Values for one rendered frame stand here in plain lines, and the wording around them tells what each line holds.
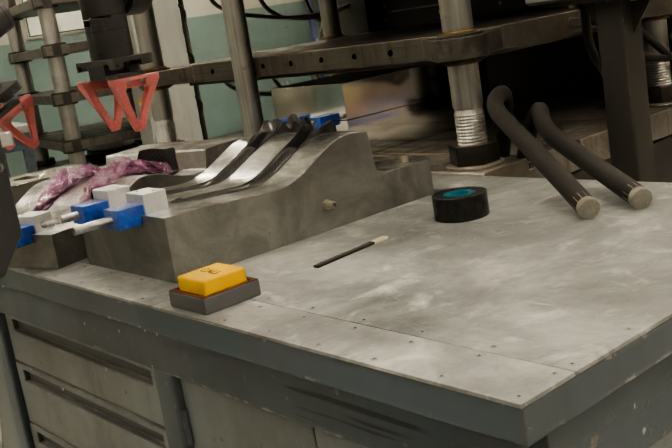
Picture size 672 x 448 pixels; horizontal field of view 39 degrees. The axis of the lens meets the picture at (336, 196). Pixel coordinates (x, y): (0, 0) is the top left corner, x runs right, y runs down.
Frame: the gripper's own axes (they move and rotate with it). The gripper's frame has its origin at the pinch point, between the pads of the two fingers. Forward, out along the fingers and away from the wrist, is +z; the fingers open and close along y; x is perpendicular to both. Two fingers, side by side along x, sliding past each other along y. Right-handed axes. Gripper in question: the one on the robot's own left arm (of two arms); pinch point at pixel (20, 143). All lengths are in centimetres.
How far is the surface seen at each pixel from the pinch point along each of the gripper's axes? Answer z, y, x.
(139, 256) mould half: 14.7, -25.2, 8.0
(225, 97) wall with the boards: 276, 538, -458
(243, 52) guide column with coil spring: 33, 40, -82
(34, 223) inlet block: 10.8, -0.3, 6.4
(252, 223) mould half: 18.5, -36.1, -3.5
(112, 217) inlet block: 7.3, -25.8, 8.2
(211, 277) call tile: 11, -48, 14
